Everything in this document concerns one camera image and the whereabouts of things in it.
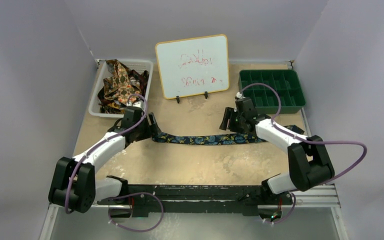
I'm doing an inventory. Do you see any blue floral necktie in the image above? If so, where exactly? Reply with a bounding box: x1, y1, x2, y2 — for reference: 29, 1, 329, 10
150, 126, 286, 146

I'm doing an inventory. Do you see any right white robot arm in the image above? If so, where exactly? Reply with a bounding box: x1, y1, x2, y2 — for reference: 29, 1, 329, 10
219, 97, 335, 204

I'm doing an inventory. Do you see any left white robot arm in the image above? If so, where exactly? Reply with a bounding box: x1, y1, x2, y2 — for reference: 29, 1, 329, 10
48, 106, 160, 214

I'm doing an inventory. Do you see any orange patterned necktie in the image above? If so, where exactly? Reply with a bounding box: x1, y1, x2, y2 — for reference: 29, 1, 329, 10
102, 59, 146, 110

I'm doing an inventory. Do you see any dark brown necktie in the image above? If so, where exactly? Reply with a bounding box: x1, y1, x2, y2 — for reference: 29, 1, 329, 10
97, 59, 150, 114

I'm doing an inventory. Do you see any white plastic basket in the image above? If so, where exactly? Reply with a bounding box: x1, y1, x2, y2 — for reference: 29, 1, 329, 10
88, 58, 154, 119

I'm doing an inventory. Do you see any green compartment tray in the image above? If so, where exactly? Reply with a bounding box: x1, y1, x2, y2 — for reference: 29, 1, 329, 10
238, 69, 307, 115

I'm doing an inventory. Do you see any small whiteboard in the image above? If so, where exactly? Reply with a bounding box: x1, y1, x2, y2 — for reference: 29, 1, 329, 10
155, 34, 230, 100

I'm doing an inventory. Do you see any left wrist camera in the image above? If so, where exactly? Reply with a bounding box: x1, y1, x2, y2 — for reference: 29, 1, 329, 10
126, 100, 146, 111

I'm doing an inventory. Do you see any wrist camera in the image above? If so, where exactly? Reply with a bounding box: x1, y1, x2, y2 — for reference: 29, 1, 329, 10
234, 92, 244, 112
126, 100, 146, 111

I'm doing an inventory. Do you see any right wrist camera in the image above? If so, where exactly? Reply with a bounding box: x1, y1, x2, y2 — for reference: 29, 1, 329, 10
234, 92, 244, 112

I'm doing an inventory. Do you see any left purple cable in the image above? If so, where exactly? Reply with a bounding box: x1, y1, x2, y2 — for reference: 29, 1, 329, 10
64, 94, 164, 233

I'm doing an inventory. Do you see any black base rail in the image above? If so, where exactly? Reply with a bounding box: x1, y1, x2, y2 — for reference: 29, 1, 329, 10
98, 184, 293, 217

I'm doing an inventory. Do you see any aluminium frame rail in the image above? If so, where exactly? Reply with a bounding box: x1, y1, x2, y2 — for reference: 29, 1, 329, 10
47, 184, 341, 210

